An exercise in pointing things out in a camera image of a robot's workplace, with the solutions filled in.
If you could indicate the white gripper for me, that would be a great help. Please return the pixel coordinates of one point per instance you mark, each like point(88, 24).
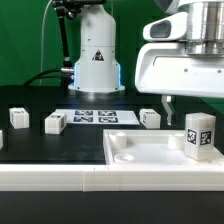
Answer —
point(184, 55)

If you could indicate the white block at left edge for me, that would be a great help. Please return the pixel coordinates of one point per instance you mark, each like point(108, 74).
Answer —
point(1, 139)

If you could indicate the white U-shaped fence wall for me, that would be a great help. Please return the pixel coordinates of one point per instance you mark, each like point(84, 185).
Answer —
point(88, 178)

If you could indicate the white square tabletop part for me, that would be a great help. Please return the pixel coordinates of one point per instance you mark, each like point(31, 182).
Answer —
point(151, 147)

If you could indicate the sheet of fiducial tags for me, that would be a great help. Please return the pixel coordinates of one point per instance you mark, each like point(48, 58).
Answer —
point(99, 117)

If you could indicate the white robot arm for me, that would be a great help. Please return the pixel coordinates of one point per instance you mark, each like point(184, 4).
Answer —
point(97, 72)

